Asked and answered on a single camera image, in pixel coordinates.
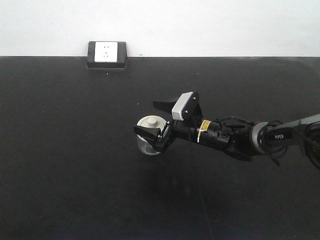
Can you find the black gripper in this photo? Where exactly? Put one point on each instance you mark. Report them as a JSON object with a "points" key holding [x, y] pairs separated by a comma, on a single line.
{"points": [[185, 130]]}

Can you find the glass jar with white lid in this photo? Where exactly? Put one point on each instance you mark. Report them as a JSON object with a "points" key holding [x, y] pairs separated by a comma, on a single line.
{"points": [[149, 123]]}

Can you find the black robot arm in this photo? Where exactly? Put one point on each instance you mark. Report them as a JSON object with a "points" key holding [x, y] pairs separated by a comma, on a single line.
{"points": [[236, 137]]}

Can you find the black framed power outlet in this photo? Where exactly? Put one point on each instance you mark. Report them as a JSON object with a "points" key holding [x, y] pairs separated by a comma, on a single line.
{"points": [[107, 55]]}

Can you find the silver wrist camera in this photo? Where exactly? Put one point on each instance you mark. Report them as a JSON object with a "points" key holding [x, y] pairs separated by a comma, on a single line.
{"points": [[186, 107]]}

